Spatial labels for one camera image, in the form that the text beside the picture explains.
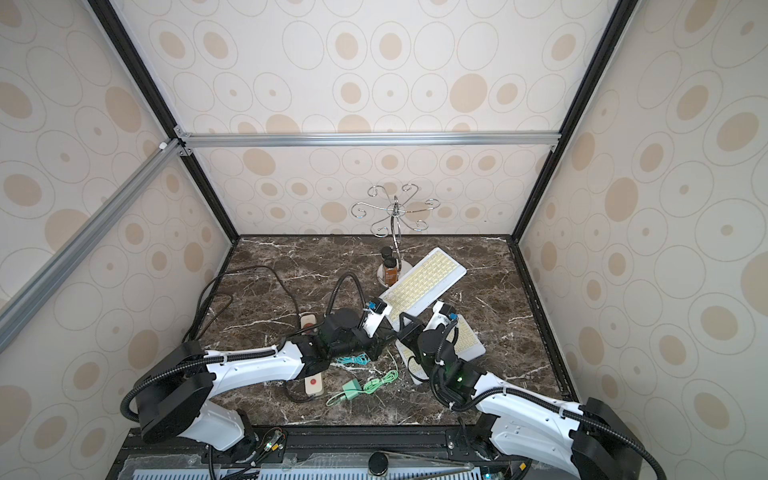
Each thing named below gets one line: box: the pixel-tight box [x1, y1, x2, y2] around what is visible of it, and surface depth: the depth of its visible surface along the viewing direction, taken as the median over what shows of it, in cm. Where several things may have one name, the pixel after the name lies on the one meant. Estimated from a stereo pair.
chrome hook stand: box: [352, 183, 441, 276], surface depth 85 cm
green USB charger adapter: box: [342, 378, 362, 400], surface depth 83 cm
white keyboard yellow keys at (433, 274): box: [379, 247, 467, 331], surface depth 82 cm
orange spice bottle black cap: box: [384, 256, 399, 286], surface depth 99 cm
